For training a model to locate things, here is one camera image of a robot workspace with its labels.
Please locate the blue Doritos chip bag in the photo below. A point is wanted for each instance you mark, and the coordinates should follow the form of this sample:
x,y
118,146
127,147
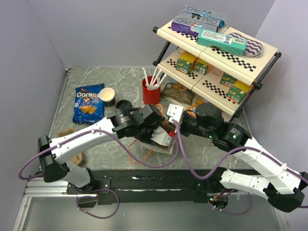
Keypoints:
x,y
88,107

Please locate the cream two-tier shelf rack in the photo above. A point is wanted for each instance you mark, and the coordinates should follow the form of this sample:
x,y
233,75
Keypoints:
x,y
249,70

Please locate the orange snack packet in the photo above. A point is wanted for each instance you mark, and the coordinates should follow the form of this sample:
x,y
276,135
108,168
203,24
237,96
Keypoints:
x,y
190,111

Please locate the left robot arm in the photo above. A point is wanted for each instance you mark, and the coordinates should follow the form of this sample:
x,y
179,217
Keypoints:
x,y
142,123

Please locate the green yellow box far left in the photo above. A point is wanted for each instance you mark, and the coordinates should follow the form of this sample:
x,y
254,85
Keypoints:
x,y
185,62

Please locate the green yellow box right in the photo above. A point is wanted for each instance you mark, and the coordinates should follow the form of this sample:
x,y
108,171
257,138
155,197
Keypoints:
x,y
238,91

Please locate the white wrapped straws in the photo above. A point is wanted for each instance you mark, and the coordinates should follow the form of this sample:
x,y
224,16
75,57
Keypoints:
x,y
155,81

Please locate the red straw holder cup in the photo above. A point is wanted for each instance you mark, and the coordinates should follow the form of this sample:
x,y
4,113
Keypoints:
x,y
150,96

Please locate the brown paper takeout bag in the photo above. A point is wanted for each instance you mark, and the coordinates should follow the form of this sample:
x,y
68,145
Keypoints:
x,y
155,147

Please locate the green yellow box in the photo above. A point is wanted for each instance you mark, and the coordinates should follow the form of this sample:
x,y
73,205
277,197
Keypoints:
x,y
227,80
201,66
238,91
185,62

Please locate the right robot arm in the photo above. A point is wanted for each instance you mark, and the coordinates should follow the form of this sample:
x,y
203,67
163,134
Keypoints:
x,y
281,186

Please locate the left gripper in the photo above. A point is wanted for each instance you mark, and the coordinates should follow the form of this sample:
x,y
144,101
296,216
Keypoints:
x,y
150,137

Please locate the teal toothpaste box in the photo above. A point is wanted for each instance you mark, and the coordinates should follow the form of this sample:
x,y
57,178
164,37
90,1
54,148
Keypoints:
x,y
222,42

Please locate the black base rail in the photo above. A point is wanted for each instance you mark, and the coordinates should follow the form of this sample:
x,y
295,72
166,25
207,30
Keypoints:
x,y
136,186

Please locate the paper coffee cup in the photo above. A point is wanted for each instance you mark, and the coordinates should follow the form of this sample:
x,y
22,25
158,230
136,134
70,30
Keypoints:
x,y
107,95

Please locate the brown snack bag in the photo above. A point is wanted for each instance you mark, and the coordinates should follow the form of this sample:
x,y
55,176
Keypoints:
x,y
178,92

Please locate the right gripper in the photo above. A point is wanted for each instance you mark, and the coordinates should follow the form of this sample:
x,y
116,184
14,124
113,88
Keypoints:
x,y
179,120

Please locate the blue grey toothpaste box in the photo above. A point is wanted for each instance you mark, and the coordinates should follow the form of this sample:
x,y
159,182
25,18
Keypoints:
x,y
205,16

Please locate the purple toothpaste box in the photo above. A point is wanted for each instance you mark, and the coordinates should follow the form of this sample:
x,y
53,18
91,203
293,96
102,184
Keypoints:
x,y
194,26

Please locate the purple wavy sleep mask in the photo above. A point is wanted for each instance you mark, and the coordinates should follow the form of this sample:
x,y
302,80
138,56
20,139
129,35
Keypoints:
x,y
253,48

